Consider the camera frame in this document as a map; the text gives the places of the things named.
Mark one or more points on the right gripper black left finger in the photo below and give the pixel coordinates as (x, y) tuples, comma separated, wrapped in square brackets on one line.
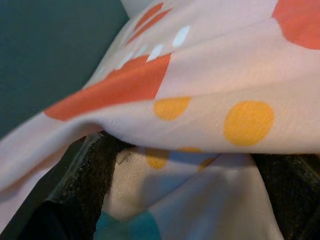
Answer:
[(82, 190)]

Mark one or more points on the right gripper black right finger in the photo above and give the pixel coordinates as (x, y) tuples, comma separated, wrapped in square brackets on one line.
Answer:
[(295, 195)]

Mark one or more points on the pink pillow with coloured dots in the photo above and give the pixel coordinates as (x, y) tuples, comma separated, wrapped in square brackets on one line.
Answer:
[(225, 75)]

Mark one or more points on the dark teal bed frame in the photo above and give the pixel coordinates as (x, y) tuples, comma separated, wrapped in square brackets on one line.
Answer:
[(37, 50)]

